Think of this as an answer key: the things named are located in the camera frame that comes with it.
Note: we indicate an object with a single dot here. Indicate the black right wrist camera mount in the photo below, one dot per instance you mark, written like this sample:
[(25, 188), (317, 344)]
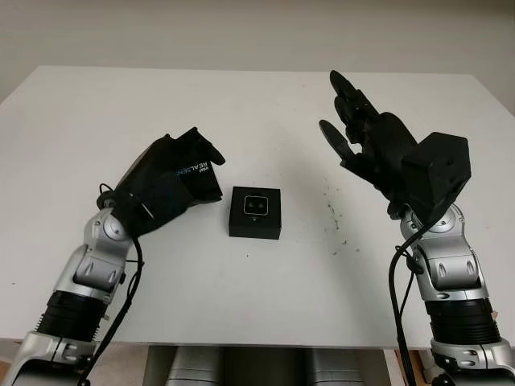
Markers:
[(438, 169)]

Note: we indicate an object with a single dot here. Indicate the black camera box base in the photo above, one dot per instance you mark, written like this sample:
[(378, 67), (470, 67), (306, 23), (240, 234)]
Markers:
[(253, 231)]

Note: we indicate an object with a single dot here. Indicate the black printed box lid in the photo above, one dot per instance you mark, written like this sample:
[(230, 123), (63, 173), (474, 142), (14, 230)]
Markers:
[(201, 185)]

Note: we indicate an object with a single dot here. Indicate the small silver depth camera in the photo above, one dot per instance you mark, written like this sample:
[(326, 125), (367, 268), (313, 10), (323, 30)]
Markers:
[(255, 206)]

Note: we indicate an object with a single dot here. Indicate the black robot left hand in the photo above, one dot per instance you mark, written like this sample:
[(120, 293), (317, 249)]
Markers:
[(161, 157)]

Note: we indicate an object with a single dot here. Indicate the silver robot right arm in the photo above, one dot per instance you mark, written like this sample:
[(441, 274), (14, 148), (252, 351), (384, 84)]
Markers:
[(450, 269)]

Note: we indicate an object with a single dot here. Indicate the grey robot lower body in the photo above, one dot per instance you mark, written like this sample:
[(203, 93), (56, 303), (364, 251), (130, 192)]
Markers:
[(241, 370)]

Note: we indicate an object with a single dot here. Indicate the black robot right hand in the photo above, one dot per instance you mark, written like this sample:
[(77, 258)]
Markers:
[(382, 144)]

